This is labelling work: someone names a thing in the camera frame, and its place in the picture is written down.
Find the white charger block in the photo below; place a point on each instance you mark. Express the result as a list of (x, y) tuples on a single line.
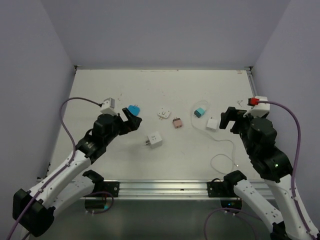
[(212, 124)]

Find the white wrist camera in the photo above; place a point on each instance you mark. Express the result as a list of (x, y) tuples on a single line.
[(258, 107), (108, 107)]

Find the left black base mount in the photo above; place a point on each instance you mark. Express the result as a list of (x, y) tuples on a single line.
[(111, 187)]

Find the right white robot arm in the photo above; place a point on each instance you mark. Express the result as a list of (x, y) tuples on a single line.
[(288, 220)]

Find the white multi-outlet adapter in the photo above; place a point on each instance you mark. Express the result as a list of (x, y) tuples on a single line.
[(163, 113)]

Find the blue plug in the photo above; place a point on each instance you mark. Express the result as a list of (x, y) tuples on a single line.
[(134, 110)]

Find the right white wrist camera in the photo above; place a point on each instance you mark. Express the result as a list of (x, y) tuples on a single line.
[(258, 107)]

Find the white power strip socket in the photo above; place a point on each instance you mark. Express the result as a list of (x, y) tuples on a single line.
[(154, 140)]

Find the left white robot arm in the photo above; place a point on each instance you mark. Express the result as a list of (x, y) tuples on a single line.
[(35, 209)]

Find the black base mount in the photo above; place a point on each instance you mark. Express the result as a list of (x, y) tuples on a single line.
[(217, 189), (111, 187)]

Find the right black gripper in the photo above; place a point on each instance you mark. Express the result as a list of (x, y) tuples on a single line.
[(232, 114)]

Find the aluminium right side rail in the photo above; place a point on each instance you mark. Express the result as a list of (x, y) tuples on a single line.
[(251, 79)]

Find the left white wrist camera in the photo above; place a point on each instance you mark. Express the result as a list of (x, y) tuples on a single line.
[(108, 107)]

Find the aluminium rail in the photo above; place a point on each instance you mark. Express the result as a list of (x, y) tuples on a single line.
[(164, 190), (251, 79)]

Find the pink plug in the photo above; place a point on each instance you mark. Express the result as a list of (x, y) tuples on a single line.
[(177, 122)]

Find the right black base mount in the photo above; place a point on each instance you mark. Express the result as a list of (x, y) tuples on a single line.
[(217, 189)]

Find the teal plug adapter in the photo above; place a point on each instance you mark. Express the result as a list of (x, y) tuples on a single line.
[(199, 112)]

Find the aluminium front rail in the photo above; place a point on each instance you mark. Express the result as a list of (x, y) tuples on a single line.
[(164, 190)]

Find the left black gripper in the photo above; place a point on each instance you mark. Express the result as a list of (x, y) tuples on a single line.
[(134, 121)]

